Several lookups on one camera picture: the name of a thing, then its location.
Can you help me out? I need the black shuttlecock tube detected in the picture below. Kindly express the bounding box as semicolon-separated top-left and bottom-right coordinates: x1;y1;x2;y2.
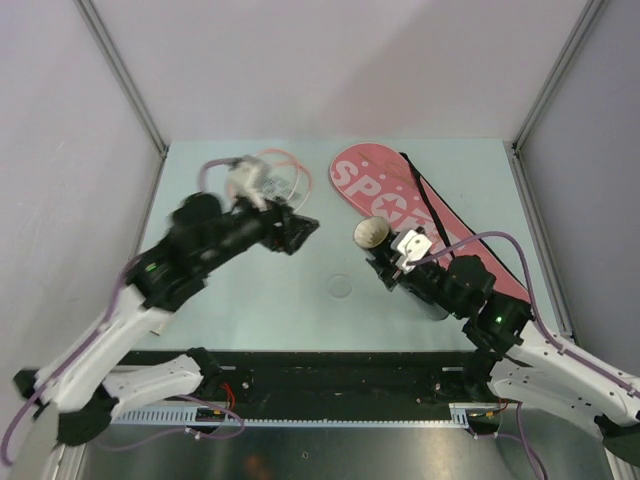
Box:
353;216;448;321

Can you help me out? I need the clear tube lid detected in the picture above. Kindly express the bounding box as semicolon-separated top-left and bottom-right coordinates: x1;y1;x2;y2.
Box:
327;274;353;299

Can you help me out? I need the right aluminium frame post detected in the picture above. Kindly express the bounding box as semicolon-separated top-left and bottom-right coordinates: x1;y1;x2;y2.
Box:
510;0;611;156

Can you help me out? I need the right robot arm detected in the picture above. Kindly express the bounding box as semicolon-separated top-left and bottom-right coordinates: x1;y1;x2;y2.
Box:
367;247;639;466

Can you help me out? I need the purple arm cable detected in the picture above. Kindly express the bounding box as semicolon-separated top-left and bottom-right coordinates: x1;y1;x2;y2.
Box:
0;157;249;466
414;230;640;474

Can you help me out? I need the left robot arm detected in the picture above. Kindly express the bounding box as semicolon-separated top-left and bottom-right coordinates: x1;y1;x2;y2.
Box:
14;193;320;446

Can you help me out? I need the pink racket bag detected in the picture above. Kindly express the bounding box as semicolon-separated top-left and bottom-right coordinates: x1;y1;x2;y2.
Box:
328;142;531;301

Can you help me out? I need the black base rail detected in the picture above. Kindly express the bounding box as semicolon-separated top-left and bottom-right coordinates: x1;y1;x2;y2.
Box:
114;349;531;422

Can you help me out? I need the pink badminton racket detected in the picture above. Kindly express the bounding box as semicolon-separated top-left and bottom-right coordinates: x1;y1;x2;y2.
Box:
129;149;312;314

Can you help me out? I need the left aluminium frame post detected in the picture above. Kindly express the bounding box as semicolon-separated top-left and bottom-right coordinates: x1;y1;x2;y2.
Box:
74;0;168;160

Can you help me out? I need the white slotted cable duct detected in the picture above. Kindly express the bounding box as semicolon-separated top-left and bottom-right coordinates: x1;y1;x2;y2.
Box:
111;397;496;427

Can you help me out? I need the aluminium frame post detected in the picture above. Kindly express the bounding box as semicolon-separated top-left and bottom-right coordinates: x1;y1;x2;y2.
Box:
74;0;168;160
510;0;611;156

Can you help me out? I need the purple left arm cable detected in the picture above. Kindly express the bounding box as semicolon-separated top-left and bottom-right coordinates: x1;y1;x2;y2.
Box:
0;157;249;466

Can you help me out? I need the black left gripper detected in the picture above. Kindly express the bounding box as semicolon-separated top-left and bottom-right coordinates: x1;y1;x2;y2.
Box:
202;186;321;272

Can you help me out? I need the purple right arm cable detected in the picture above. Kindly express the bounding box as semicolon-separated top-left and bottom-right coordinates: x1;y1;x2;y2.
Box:
414;230;640;474

